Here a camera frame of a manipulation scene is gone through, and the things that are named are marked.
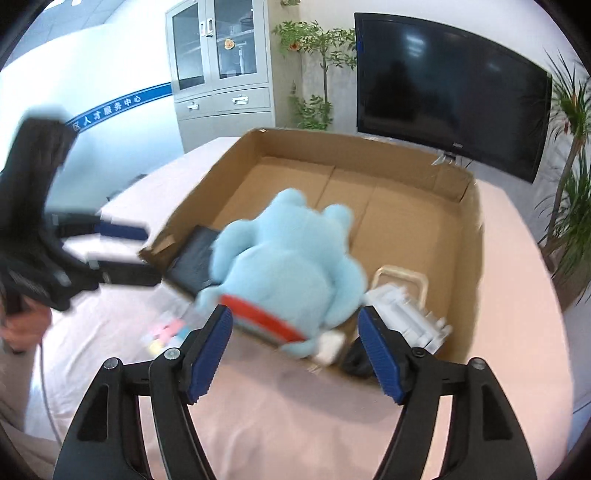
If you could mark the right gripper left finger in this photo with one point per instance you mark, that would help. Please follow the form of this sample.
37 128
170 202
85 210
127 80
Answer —
105 439

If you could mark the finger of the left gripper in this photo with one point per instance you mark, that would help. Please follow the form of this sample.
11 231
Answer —
126 273
66 225

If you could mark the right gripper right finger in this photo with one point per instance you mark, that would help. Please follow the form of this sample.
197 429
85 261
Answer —
485 439

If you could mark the black product box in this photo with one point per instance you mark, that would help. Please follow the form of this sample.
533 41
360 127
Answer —
189 270

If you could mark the pastel rubik's cube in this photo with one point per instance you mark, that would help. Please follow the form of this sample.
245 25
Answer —
167 331

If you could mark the white plastic clip rack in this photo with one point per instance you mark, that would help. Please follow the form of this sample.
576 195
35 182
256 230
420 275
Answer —
401 313

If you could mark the cream clear phone case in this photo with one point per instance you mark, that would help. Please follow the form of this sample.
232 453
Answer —
415 283

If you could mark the light blue plush toy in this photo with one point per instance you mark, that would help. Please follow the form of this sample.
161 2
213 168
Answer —
287 275

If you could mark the white earbuds case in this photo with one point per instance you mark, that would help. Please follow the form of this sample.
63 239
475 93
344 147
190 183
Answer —
330 345

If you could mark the person's left hand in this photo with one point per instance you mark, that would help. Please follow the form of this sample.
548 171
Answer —
24 331

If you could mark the potted palm plant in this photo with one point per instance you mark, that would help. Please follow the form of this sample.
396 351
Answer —
565 245

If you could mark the grey glass-door cabinet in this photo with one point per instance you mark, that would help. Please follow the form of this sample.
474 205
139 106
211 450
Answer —
220 67

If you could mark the brown cardboard box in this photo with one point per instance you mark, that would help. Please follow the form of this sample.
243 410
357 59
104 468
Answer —
410 211

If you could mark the green climbing plant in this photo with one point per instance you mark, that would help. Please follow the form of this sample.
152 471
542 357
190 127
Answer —
314 64

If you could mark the black flat television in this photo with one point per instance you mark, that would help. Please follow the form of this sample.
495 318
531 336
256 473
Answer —
439 86

